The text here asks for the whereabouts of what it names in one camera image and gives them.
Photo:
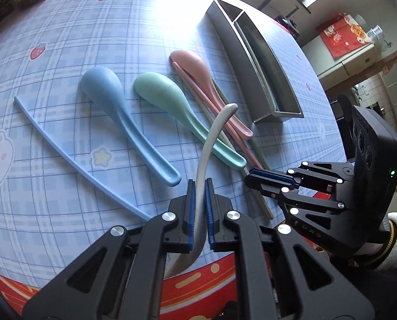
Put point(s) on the green chopstick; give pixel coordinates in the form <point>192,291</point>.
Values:
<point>260,155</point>

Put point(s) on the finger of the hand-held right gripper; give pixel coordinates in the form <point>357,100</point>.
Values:
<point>268,190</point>
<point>275,177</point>

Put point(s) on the black pressure cooker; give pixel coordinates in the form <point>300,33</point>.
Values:
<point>290,26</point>

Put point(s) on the pink spoon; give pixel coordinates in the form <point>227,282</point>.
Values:
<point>193,60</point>

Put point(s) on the beige chopstick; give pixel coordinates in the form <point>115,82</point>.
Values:
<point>265,207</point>

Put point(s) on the white spoon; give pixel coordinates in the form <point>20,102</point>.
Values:
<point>205,150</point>

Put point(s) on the metal utensil tray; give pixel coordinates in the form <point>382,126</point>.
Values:
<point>245,83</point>

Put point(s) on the blue chopstick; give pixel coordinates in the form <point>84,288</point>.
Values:
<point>82,172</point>

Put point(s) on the black chair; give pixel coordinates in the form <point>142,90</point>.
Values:
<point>345,106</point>

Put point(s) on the green spoon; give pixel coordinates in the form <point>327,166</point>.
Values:
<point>155,88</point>

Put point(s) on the clear plastic containers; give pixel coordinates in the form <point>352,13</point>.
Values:
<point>375,33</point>

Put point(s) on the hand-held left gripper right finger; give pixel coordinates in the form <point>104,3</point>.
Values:
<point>209,216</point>

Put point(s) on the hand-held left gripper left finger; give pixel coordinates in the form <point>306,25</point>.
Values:
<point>191,213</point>

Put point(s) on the blue plaid table mat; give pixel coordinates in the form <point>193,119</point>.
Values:
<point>85,40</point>

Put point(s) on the white fridge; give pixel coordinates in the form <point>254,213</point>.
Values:
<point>351,66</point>

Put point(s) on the person's right hand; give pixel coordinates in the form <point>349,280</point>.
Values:
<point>319,248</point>

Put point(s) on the red printed cloth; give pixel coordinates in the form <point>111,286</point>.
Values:
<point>338,38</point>

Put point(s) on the blue spoon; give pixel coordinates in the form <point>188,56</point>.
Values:
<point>98,85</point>

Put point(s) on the pink chopstick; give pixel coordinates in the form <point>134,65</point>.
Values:
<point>188,75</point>

